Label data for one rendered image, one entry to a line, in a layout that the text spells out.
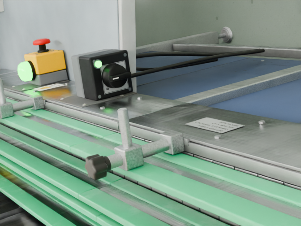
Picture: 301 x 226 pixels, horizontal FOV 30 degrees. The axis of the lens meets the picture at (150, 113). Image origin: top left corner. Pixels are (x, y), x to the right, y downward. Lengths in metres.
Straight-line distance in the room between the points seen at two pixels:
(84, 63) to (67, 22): 0.25
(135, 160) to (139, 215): 0.09
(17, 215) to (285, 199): 0.96
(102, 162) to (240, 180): 0.16
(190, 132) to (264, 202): 0.21
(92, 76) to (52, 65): 0.29
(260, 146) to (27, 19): 0.93
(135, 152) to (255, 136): 0.15
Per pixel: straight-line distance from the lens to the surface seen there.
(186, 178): 0.63
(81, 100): 1.03
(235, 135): 0.70
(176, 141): 0.71
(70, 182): 0.90
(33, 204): 1.11
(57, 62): 1.28
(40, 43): 1.28
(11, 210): 1.44
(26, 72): 1.27
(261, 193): 0.58
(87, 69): 1.01
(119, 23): 1.06
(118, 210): 0.76
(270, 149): 0.64
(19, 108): 1.10
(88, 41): 1.18
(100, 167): 0.66
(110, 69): 0.99
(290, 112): 0.87
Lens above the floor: 1.27
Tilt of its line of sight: 31 degrees down
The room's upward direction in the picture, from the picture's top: 106 degrees counter-clockwise
